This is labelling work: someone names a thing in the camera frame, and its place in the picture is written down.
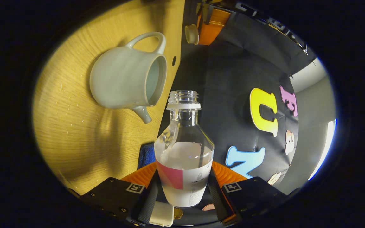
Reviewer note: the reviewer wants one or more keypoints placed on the blue towel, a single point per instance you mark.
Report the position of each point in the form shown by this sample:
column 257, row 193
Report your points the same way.
column 147, row 155

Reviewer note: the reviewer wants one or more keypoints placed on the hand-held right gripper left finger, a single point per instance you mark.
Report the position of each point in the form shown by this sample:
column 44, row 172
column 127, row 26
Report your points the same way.
column 147, row 198

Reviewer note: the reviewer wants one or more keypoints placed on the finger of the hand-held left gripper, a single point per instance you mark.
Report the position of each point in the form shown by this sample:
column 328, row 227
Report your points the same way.
column 212, row 28

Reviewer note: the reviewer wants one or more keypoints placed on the dark metal rail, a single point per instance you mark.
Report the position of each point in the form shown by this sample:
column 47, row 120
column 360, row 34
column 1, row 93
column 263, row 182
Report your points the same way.
column 265, row 19

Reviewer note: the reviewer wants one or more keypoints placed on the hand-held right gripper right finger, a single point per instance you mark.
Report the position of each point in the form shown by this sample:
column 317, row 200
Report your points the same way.
column 216, row 198

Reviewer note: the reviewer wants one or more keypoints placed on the clear water bottle pink label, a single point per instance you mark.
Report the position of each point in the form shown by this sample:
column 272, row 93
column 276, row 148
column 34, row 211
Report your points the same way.
column 184, row 158

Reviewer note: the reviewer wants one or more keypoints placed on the white teacup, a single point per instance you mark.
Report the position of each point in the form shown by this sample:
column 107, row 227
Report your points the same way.
column 122, row 76

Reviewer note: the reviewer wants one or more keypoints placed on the black backdrop cloth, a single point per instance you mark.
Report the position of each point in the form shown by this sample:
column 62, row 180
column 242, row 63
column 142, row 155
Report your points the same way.
column 227, row 69

